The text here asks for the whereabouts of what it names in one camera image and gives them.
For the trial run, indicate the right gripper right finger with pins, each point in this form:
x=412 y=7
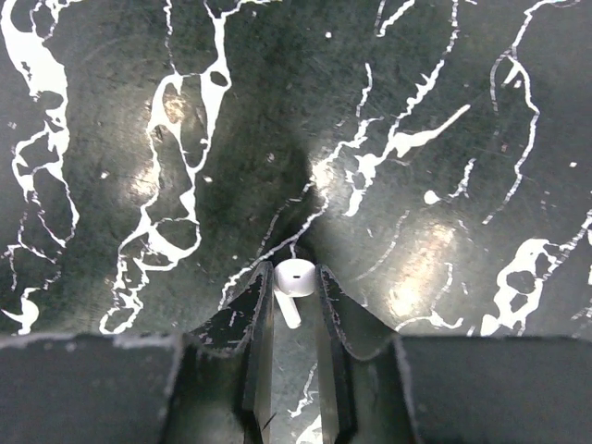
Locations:
x=379 y=386

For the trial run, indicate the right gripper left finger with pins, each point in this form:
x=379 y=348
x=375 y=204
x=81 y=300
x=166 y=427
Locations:
x=209 y=385

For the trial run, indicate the white earbud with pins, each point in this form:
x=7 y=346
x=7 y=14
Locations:
x=293 y=278

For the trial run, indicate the black marble mat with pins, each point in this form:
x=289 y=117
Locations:
x=434 y=155

